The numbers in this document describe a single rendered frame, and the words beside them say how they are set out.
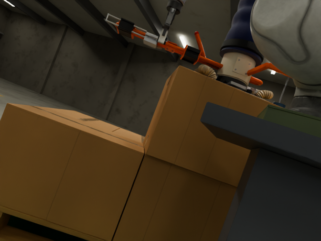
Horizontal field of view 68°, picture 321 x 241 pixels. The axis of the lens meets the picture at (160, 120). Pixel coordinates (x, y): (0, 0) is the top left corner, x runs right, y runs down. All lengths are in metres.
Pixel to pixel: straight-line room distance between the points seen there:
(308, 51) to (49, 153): 0.94
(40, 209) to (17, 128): 0.34
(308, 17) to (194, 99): 0.63
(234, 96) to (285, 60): 0.58
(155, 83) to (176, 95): 10.25
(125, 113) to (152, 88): 1.73
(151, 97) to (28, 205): 10.20
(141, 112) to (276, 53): 10.74
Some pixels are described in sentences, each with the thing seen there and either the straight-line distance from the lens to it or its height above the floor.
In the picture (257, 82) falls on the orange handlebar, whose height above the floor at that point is 1.07.
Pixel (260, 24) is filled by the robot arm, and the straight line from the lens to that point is 0.50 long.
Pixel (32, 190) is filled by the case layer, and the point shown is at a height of 0.24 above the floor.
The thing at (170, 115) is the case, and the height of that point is 0.73.
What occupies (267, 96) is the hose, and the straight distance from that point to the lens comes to 1.26.
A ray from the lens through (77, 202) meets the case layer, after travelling 1.10.
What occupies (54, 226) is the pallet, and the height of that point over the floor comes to 0.13.
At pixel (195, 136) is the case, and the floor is 0.68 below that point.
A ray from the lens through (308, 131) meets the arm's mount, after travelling 0.57.
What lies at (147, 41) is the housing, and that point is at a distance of 1.25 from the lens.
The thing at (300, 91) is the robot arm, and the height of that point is 0.88.
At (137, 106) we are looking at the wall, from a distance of 11.29.
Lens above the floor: 0.68
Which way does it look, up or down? 1 degrees up
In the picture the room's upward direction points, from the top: 21 degrees clockwise
